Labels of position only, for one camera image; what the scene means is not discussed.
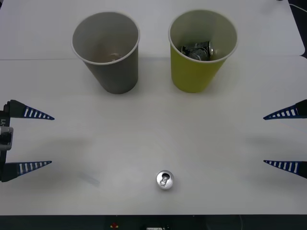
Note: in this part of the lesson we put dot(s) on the red round button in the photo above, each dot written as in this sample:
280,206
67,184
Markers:
114,225

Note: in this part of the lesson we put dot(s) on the black drink can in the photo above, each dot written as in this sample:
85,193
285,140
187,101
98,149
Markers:
198,55
200,45

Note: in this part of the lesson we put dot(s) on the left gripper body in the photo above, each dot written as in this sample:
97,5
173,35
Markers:
4,118

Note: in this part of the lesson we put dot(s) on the grey plastic waste bin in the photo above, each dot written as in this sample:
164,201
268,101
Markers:
115,74

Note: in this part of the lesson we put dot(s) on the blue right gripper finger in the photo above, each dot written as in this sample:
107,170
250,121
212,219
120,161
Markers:
301,110
301,167

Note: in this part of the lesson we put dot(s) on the black can with silver top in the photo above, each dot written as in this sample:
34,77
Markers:
164,179

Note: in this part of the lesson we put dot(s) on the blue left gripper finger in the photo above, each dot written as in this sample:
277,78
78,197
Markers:
19,111
12,171

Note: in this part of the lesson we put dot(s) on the yellow-green plastic waste bin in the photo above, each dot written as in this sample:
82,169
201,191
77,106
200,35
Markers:
189,74

